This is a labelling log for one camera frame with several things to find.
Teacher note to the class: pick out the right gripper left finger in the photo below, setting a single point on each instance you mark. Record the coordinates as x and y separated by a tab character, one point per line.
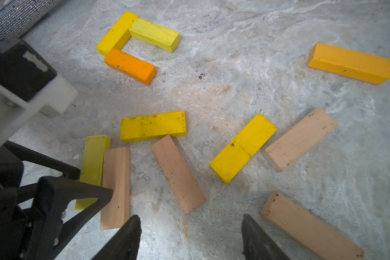
124	245

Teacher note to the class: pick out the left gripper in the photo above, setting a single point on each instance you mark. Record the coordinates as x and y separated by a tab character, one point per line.
36	190

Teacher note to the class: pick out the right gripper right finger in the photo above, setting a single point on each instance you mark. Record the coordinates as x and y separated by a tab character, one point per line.
257	244

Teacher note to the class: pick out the lime yellow block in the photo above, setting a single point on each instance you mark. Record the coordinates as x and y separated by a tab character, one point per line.
155	35
93	159

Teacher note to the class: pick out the tan wood block right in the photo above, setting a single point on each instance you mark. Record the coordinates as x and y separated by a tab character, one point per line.
310	231

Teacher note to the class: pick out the tan wood block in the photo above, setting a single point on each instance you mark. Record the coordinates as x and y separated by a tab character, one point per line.
310	231
178	175
295	143
116	176

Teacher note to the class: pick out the tan wood lower block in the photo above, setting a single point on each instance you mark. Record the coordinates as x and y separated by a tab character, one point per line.
116	176

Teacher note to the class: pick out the tan wood block centre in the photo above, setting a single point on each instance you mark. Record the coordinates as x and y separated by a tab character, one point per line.
178	175

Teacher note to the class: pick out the tan wood block upper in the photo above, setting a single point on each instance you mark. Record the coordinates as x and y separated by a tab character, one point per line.
295	143

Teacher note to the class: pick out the glitter silver microphone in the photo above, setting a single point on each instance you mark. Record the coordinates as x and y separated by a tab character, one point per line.
17	17

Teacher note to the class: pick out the amber orange far block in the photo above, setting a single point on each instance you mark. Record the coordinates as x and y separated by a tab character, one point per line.
351	64

